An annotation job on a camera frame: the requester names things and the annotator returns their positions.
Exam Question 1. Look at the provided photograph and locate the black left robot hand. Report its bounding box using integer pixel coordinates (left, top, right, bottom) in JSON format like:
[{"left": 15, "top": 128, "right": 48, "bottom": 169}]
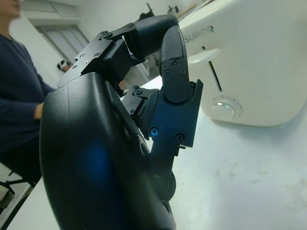
[{"left": 39, "top": 14, "right": 204, "bottom": 230}]

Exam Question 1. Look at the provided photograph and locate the cream white toaster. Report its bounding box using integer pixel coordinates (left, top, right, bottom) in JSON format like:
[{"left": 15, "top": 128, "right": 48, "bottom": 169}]
[{"left": 178, "top": 0, "right": 307, "bottom": 130}]

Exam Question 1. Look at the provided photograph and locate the black office chair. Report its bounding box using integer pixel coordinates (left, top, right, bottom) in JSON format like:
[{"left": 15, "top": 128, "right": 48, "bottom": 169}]
[{"left": 0, "top": 161, "right": 36, "bottom": 209}]

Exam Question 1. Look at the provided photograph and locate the person in navy sweater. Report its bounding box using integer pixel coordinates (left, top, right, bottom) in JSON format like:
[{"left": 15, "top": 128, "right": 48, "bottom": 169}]
[{"left": 0, "top": 0, "right": 56, "bottom": 185}]

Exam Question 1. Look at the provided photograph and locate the white toaster lever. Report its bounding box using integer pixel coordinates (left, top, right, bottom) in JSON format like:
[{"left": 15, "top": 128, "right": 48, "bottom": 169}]
[{"left": 188, "top": 48, "right": 222, "bottom": 66}]

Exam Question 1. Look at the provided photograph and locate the round white toaster knob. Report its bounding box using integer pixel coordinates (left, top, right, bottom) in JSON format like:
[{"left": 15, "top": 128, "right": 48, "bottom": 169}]
[{"left": 212, "top": 95, "right": 242, "bottom": 120}]

